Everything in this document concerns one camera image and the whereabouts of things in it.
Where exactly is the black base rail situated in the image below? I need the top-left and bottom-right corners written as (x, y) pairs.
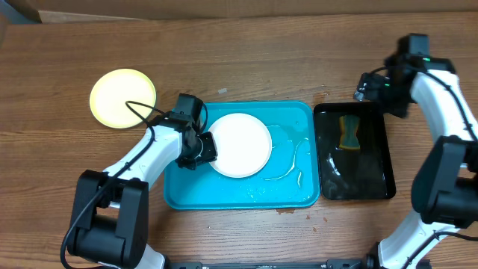
top-left (99, 257), bottom-right (432, 269)

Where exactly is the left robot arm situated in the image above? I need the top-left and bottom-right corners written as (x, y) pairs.
top-left (60, 93), bottom-right (217, 268)

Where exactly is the pink rimmed white plate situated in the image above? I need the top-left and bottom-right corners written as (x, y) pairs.
top-left (208, 113), bottom-right (272, 179)

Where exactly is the black plastic tray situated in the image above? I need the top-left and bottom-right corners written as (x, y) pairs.
top-left (313, 102), bottom-right (397, 200)

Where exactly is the blue plastic tray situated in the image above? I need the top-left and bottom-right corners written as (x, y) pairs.
top-left (164, 101), bottom-right (320, 210)

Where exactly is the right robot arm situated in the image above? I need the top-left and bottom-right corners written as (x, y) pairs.
top-left (354, 34), bottom-right (477, 268)

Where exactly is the green yellow sponge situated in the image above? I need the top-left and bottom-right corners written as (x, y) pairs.
top-left (338, 115), bottom-right (360, 150)

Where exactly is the green rimmed plate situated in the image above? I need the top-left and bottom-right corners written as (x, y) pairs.
top-left (89, 69), bottom-right (157, 129)

